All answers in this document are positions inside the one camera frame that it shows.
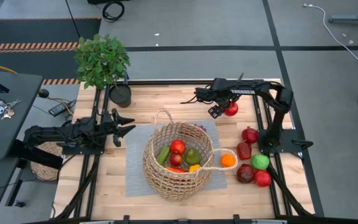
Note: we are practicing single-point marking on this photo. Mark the small purple fruit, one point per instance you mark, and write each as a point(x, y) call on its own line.
point(201, 127)

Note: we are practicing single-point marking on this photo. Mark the bunch of metal keys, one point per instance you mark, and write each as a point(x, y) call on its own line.
point(9, 109)

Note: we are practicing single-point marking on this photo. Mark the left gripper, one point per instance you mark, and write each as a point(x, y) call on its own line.
point(107, 127)

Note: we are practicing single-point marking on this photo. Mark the green leafy plant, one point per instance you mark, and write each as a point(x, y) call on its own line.
point(101, 60)

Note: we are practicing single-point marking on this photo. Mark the round woven coaster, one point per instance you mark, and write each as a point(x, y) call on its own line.
point(47, 168)

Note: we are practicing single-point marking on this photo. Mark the black hazard-striped floor mat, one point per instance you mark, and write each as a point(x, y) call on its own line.
point(26, 31)

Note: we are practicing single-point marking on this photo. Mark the small dark red apple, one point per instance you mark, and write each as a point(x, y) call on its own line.
point(176, 159)

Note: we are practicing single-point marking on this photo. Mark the orange fruit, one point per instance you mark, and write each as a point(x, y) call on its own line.
point(227, 160)

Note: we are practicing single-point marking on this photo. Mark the dark grey desk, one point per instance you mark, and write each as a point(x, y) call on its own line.
point(5, 124)

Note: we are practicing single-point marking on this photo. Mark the green apple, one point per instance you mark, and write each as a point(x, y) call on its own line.
point(260, 162)

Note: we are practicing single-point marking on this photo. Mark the woven wicker basket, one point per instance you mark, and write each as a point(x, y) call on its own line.
point(166, 186)

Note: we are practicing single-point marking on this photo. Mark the small black frame bracket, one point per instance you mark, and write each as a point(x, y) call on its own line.
point(240, 76)

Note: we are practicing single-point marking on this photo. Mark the black aluminium table frame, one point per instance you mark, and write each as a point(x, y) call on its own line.
point(166, 82)

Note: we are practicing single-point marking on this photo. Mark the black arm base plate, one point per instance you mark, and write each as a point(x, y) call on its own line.
point(82, 151)
point(291, 137)

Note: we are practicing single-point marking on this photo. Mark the black round knob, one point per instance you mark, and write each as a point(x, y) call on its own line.
point(43, 92)

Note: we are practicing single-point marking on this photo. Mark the yellow bell pepper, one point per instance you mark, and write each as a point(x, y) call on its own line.
point(194, 168)

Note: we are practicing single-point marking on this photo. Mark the green pear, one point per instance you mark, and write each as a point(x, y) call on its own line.
point(193, 156)

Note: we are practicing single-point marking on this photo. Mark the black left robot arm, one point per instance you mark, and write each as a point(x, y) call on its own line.
point(57, 133)

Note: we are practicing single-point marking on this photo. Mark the black power adapter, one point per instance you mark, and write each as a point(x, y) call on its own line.
point(59, 109)

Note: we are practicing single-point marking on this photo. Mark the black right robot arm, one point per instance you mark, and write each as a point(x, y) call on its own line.
point(259, 88)

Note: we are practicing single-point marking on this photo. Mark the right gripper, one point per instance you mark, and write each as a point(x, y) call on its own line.
point(213, 91)

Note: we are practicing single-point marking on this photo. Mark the orange-red bell pepper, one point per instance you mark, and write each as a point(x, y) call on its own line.
point(176, 170)

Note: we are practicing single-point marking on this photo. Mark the grey woven placemat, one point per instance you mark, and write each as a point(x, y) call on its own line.
point(135, 174)

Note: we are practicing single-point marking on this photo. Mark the black plant pot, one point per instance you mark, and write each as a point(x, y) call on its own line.
point(120, 96)

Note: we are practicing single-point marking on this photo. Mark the dark red bell pepper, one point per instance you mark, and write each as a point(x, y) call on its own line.
point(244, 151)

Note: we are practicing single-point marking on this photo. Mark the grey table leg frame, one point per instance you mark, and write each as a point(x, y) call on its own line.
point(353, 20)

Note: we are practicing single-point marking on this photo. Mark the green cucumber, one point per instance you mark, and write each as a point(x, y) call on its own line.
point(163, 155)

